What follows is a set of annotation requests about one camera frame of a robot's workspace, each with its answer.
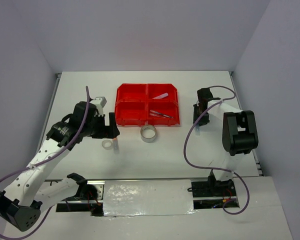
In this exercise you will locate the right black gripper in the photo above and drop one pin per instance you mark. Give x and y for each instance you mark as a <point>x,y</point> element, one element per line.
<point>196,107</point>

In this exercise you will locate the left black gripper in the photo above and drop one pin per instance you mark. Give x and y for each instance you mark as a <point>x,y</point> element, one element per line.
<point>107,131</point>

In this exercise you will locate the small clear tape roll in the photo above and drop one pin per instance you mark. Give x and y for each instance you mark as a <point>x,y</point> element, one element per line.
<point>107,144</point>

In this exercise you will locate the orange cap highlighter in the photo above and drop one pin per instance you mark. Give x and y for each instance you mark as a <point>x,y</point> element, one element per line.
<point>115,144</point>

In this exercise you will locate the blue highlighter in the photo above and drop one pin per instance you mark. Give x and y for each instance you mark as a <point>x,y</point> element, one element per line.
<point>197,130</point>

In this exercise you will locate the blue pen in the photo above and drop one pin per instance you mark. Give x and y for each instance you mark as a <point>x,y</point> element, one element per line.
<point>166,116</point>

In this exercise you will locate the pink highlighter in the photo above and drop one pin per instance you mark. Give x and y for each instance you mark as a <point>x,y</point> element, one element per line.
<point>161,96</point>

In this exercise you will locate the large grey tape roll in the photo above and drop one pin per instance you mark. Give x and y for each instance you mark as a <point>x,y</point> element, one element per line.
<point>148,133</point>

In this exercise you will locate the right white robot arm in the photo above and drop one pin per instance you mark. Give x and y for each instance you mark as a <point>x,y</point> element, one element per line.
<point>239,134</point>

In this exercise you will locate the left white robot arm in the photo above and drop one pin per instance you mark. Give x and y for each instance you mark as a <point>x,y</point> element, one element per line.
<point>22,202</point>

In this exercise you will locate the red four-compartment bin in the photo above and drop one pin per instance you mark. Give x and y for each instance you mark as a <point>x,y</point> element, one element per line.
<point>135,100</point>

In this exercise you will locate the silver foil cover plate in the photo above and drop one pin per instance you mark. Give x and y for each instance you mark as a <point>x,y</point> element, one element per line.
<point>147,198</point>

